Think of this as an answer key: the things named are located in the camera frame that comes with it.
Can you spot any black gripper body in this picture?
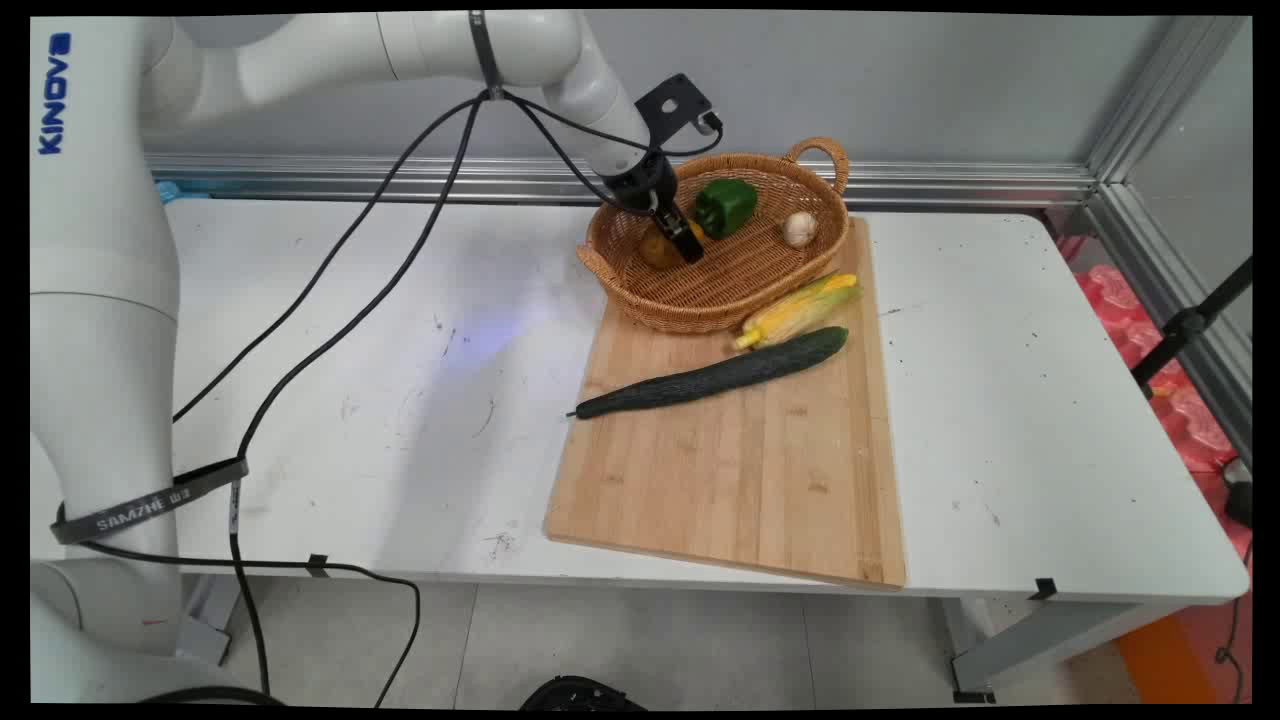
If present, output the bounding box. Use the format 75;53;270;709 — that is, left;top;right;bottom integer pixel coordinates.
601;150;683;218

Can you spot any horizontal aluminium frame rail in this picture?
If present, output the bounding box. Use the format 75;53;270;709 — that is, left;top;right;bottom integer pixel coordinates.
145;152;1098;210

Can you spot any black tripod stand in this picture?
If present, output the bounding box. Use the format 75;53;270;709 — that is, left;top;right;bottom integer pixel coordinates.
1130;257;1253;401

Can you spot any yellow corn cob with husk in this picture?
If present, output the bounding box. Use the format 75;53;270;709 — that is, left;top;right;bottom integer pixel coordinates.
733;272;863;352

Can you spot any bamboo cutting board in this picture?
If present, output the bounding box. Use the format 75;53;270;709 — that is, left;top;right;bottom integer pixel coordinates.
544;215;908;590

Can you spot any pink plastic wrap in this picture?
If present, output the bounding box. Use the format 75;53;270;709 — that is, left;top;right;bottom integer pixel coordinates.
1058;235;1253;561

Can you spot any long dark green cucumber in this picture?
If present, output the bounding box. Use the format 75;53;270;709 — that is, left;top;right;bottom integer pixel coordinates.
566;326;850;421

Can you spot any woven wicker basket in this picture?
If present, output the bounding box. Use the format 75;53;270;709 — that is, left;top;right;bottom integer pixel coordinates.
576;137;852;335

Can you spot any grey table leg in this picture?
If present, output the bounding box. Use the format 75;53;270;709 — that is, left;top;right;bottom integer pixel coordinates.
940;597;1193;705

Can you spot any long black arm cable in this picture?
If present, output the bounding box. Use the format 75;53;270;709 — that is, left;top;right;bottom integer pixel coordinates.
228;95;489;698
172;92;493;424

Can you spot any black SAMZHE velcro strap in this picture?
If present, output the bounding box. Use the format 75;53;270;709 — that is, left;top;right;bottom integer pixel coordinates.
50;457;250;547

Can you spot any slanted aluminium frame rail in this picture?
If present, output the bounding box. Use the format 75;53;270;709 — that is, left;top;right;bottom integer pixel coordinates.
1084;15;1253;463

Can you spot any black floor cable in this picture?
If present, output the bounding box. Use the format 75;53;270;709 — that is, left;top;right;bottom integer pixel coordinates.
75;540;422;708

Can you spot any black object on floor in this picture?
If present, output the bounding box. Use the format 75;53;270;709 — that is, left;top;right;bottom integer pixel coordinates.
519;675;647;712

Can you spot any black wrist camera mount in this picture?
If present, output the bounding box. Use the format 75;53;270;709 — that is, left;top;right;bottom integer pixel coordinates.
635;73;724;151

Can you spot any black power adapter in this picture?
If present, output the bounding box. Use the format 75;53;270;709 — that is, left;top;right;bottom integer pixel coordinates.
1221;457;1253;530

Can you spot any brown potato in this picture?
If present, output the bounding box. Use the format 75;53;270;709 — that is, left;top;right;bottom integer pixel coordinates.
638;221;706;272

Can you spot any green bell pepper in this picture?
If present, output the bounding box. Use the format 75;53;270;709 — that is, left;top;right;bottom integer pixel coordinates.
695;179;759;240

